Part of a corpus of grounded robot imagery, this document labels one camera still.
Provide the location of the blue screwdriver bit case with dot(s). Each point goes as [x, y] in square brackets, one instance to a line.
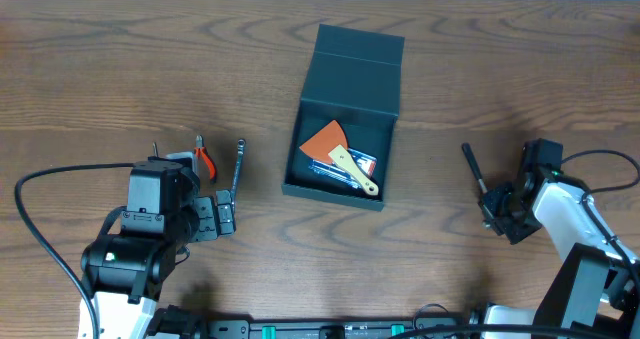
[364, 161]

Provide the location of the silver ring wrench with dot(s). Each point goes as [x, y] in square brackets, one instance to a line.
[241, 144]

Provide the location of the dark green open box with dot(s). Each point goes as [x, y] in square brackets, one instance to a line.
[354, 78]

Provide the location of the red black pliers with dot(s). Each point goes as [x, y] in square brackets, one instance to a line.
[202, 154]

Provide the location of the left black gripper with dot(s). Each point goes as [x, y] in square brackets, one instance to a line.
[211, 218]

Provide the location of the small black-handled hammer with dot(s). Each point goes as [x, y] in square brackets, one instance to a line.
[474, 167]

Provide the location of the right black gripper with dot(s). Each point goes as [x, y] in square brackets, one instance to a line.
[492, 205]

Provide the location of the orange scraper wooden handle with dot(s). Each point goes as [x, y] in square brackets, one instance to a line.
[329, 146]

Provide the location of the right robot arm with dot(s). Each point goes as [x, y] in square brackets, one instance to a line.
[597, 286]

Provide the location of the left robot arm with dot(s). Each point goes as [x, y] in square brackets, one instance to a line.
[137, 249]

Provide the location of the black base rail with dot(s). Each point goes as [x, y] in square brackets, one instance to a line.
[320, 329]

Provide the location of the yellow black screwdriver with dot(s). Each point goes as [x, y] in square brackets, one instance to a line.
[155, 149]

